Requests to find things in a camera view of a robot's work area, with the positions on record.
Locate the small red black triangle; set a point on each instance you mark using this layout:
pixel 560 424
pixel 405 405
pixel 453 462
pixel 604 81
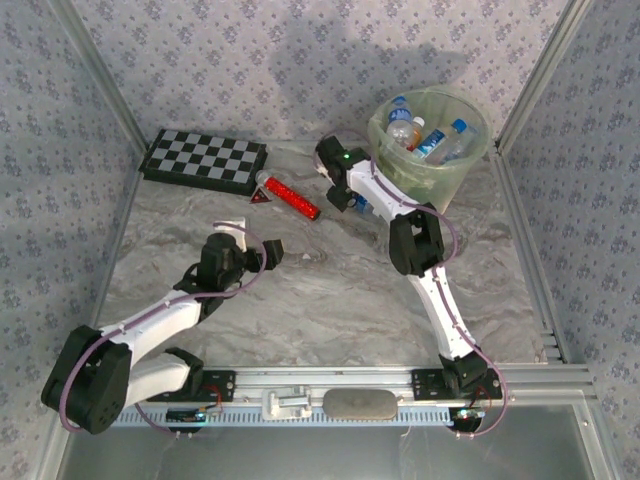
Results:
pixel 260 197

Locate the grey oval pad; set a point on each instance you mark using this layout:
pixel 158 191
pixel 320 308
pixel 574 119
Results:
pixel 360 404

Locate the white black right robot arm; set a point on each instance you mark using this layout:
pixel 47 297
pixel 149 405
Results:
pixel 440 300

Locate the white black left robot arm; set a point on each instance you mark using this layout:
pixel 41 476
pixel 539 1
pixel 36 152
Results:
pixel 150 320

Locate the orange bottle red label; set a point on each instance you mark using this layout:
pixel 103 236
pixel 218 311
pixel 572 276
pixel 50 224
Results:
pixel 417 132

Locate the slim clear bottle blue cap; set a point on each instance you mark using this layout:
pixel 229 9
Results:
pixel 431 142

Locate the black grey chessboard box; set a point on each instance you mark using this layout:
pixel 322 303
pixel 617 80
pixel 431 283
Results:
pixel 200 160

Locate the grey metal clamp bracket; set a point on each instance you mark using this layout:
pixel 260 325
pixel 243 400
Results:
pixel 287 402

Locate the green mesh waste bin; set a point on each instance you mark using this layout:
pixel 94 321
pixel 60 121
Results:
pixel 450 180

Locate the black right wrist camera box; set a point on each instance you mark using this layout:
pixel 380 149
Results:
pixel 341 198

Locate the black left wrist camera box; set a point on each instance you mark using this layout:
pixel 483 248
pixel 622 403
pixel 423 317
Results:
pixel 272 255

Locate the grey glossy lower panel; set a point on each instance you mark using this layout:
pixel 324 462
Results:
pixel 320 455

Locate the blue cap bottle logo label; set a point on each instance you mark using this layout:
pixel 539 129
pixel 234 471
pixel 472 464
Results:
pixel 400 117

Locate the blue label bottle white cap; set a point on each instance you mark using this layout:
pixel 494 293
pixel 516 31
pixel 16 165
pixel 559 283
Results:
pixel 363 205

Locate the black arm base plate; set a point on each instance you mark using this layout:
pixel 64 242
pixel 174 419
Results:
pixel 425 387
pixel 220 385

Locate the small circuit board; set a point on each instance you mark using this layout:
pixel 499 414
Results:
pixel 187 416
pixel 467 416

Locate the aluminium frame post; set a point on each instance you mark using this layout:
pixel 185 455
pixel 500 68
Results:
pixel 543 75
pixel 102 75

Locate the red glitter tube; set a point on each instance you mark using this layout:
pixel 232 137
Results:
pixel 292 196

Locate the aluminium front rail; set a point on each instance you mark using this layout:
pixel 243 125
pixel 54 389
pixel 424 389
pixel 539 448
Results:
pixel 350 377

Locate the pale green plastic bin liner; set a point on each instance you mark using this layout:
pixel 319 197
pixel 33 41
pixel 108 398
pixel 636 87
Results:
pixel 385 145

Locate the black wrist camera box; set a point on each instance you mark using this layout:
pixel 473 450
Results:
pixel 272 255
pixel 341 198

